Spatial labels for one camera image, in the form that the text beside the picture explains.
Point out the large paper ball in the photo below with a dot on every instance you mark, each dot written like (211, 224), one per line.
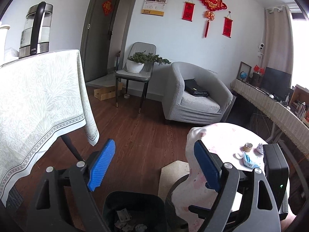
(140, 227)

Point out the potted plant white pot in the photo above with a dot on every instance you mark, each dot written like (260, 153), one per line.
(134, 65)

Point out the black bag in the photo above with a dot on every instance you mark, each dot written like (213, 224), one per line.
(192, 85)

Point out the small brown tape roll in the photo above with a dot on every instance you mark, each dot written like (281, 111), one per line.
(248, 147)

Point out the small paper ball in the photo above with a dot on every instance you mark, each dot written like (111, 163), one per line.
(259, 149)

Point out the white security camera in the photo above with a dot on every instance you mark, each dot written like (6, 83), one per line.
(260, 47)

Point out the white plastic lid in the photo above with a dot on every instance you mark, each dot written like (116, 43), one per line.
(237, 156)

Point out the beige fringed cloth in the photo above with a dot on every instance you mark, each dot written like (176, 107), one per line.
(270, 108)

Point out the red knot wall hanging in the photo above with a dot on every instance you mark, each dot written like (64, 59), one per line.
(212, 0)

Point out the pale green patterned tablecloth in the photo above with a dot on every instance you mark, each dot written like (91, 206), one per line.
(41, 101)

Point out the dark grey door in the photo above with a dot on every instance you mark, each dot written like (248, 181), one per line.
(101, 41)

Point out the grey dining chair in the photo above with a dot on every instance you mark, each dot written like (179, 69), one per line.
(142, 48)

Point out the light blue tissue packet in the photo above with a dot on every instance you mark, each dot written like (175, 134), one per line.
(249, 161)

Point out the cardboard floor sheet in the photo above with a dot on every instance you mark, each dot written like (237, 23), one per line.
(172, 176)

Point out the wooden picture frame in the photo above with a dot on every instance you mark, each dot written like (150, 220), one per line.
(248, 66)

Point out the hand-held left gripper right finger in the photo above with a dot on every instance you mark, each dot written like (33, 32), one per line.
(207, 166)

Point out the wall calendar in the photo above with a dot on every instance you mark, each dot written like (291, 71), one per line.
(154, 3)

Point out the red door ornament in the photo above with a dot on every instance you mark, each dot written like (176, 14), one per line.
(107, 7)

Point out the flat cardboard box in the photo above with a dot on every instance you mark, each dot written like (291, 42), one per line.
(106, 94)

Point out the black monitor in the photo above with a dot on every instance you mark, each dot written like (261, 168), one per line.
(276, 82)

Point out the small round pink-white table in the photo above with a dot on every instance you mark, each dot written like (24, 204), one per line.
(227, 135)

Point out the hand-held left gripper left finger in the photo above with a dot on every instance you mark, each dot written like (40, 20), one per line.
(101, 166)

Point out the long red wall scroll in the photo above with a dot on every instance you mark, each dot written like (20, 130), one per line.
(227, 26)

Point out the person's right forearm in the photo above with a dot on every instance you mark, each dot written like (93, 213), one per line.
(286, 203)

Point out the grey armchair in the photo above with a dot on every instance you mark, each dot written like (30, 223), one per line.
(200, 106)

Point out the small blue globe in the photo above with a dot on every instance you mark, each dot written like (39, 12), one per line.
(243, 75)

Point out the beige curtain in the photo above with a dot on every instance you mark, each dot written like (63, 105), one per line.
(277, 46)

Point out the short red wall scroll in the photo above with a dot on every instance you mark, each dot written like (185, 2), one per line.
(188, 11)

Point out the small red flags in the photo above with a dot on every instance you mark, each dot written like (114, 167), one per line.
(259, 69)

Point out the glass electric kettle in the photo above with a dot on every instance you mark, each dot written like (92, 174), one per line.
(33, 29)

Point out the black trash bin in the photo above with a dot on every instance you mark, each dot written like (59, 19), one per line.
(135, 198)

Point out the dark brown container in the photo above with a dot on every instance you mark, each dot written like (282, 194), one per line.
(256, 79)

